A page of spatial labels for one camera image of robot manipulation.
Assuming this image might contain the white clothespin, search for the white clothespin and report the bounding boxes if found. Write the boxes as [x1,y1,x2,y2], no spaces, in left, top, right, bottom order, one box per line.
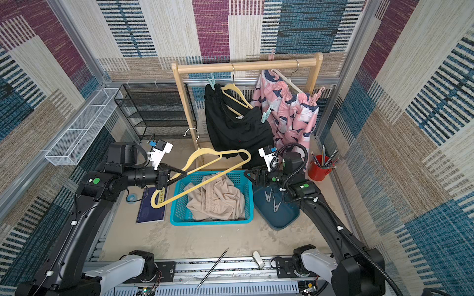
[264,189,273,203]
[273,197,281,213]

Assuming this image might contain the pink clothespin on rail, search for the pink clothespin on rail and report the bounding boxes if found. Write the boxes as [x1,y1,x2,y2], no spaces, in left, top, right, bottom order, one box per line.
[268,49,275,61]

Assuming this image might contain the black wire shelf rack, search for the black wire shelf rack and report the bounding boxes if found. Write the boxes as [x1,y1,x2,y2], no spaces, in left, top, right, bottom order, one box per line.
[115,83,189,140]

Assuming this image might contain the blue tape roll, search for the blue tape roll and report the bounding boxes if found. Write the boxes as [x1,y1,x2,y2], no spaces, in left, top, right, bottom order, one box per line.
[126,194,137,203]

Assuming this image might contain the pink clothespin right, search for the pink clothespin right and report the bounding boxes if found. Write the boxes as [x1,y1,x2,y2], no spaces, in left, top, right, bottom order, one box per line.
[311,86,326,106]

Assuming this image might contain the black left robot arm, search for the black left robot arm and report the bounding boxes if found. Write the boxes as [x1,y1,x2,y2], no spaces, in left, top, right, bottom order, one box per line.
[15,140,187,296]

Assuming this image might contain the thin metal rod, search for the thin metal rod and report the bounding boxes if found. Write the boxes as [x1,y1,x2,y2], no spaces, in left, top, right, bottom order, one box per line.
[196,247,229,290]

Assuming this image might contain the red pen cup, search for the red pen cup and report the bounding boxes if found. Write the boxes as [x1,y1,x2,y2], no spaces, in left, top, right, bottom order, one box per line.
[307,155,333,182]

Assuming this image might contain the pink patterned shorts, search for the pink patterned shorts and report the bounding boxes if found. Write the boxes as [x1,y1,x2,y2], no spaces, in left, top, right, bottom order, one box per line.
[251,70,319,150]

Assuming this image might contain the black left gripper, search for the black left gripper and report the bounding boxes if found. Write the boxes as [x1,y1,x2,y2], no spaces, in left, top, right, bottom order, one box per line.
[125,163,188,192]

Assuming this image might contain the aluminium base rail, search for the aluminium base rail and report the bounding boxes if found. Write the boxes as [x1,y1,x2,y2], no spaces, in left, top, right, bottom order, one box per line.
[66,253,382,296]

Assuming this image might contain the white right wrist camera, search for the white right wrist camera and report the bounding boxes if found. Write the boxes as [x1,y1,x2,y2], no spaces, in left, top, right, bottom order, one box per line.
[258,146,278,171]

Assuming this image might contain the mint clothespin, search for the mint clothespin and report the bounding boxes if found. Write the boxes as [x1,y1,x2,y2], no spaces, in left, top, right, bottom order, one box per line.
[207,73,216,90]
[261,105,274,123]

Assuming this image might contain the turquoise plastic basket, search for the turquoise plastic basket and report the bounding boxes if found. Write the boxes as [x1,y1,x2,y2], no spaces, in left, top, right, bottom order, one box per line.
[170,170,254,226]

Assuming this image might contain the yellow hanger of black shorts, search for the yellow hanger of black shorts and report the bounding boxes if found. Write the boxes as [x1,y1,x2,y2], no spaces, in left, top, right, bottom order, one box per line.
[220,63,253,109]

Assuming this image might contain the dark teal plastic tray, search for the dark teal plastic tray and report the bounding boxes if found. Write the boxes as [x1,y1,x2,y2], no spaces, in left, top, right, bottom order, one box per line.
[253,185,300,231]

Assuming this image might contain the small white block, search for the small white block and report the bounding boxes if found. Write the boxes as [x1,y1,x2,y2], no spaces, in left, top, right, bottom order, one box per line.
[252,251,265,270]

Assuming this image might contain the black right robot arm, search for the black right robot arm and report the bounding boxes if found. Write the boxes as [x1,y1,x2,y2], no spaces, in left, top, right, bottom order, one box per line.
[244,143,402,296]

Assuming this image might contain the yellow hanger of beige shorts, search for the yellow hanger of beige shorts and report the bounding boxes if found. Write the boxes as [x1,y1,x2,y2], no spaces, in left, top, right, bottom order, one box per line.
[150,127,252,210]

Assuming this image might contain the black shorts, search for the black shorts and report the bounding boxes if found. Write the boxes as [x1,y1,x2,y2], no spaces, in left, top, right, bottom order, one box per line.
[204,85,274,169]

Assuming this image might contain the white wire wall basket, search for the white wire wall basket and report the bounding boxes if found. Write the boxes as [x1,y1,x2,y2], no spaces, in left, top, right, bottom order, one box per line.
[45,88,119,166]

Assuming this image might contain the wooden clothes rack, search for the wooden clothes rack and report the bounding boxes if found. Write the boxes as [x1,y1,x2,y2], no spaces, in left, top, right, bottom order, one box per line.
[172,53,323,168]

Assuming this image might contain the dark blue book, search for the dark blue book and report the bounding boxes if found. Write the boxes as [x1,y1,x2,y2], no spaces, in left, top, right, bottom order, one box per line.
[136,187,165,224]

